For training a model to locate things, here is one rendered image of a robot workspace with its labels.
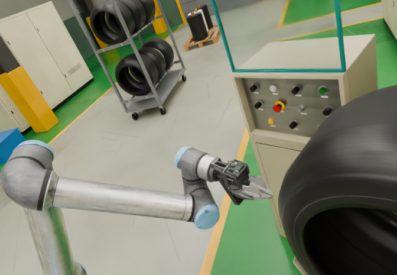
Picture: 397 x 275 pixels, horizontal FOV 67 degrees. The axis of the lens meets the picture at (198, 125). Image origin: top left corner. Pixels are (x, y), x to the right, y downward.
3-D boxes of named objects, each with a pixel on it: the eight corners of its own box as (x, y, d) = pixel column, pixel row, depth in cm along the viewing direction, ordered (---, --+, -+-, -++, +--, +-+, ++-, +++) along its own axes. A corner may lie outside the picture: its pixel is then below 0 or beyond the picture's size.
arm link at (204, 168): (201, 183, 105) (217, 166, 111) (211, 188, 102) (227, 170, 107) (194, 165, 100) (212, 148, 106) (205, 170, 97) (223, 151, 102)
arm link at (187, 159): (191, 162, 119) (188, 140, 114) (215, 172, 111) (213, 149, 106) (173, 173, 113) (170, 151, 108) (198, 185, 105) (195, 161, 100)
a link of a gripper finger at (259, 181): (270, 185, 87) (244, 175, 93) (272, 199, 90) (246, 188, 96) (275, 178, 89) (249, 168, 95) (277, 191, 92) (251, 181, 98)
